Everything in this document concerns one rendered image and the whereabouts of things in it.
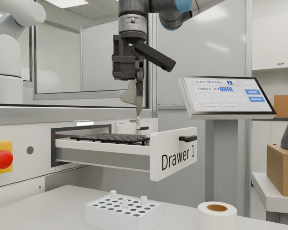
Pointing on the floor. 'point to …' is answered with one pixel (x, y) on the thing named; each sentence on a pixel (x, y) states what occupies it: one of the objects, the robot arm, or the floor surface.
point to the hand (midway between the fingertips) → (140, 110)
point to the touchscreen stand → (221, 161)
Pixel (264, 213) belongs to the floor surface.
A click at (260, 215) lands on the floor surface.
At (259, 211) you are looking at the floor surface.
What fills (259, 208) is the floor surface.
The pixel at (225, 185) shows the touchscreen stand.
